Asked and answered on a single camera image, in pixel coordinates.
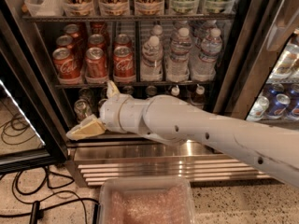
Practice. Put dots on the top shelf gold can right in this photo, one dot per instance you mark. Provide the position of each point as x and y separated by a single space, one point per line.
149 7

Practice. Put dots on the top shelf gold can middle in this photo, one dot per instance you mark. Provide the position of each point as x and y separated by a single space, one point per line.
113 7

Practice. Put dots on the green soda can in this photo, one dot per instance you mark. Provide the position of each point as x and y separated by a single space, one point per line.
82 109
101 103

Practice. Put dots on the clear plastic bin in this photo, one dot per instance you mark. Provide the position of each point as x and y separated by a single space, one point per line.
146 200

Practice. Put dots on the water bottle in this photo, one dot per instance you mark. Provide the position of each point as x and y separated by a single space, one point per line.
178 56
203 63
151 65

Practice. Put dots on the second row middle coke can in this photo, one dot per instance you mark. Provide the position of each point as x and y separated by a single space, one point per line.
97 41

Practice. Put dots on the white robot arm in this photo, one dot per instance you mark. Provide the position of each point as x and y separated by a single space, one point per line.
171 121

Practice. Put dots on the open glass fridge door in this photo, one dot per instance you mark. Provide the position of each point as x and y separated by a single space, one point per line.
22 88

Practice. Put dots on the stainless steel fridge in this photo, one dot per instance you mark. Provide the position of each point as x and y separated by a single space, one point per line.
256 75

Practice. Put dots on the second row left coke can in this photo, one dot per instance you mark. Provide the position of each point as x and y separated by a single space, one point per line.
67 41

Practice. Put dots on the front middle water bottle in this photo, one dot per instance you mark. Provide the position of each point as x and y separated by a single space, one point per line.
178 56

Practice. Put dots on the front left water bottle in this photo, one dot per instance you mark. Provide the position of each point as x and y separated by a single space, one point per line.
151 65

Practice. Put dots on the brown tea bottle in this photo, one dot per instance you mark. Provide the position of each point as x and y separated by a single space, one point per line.
175 91
197 97

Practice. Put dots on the second row right coke can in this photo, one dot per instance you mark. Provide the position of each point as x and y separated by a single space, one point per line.
122 40

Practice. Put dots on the empty clear shelf tray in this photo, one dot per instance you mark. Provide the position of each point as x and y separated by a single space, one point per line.
46 8

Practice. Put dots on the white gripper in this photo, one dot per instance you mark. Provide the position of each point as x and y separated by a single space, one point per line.
109 112

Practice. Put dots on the front left green soda can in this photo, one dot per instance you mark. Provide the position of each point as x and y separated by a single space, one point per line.
82 109

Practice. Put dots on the second row coke can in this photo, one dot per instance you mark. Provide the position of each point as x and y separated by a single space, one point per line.
122 40
97 41
67 41

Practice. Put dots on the left brown tea bottle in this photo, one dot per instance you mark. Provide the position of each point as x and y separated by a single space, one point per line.
175 91

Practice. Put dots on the right brown tea bottle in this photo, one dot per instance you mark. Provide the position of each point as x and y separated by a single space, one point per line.
197 97

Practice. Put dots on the front right water bottle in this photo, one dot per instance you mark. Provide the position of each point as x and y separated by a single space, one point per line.
203 63

